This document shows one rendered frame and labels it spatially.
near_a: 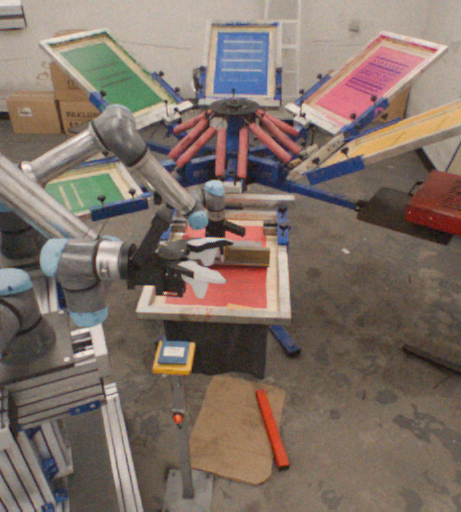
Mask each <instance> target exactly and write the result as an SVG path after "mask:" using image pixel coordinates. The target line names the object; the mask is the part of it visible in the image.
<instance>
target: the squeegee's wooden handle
mask: <svg viewBox="0 0 461 512"><path fill-rule="evenodd" d="M224 251H225V260H224V261H233V262H258V263H263V264H266V265H269V264H270V247H261V246H234V245H229V246H224Z"/></svg>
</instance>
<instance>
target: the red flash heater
mask: <svg viewBox="0 0 461 512"><path fill-rule="evenodd" d="M458 192H461V175H457V174H453V173H449V172H445V171H439V170H435V169H432V170H431V172H430V173H429V175H428V177H427V178H426V180H425V181H424V182H422V184H421V185H420V187H419V188H418V189H417V191H416V192H415V193H414V195H413V196H412V199H411V200H410V201H409V203H408V204H407V207H406V210H405V213H406V216H405V220H407V221H410V222H414V223H417V224H421V226H424V227H428V228H432V229H435V230H439V231H442V232H447V233H450V234H454V235H457V236H461V193H458Z"/></svg>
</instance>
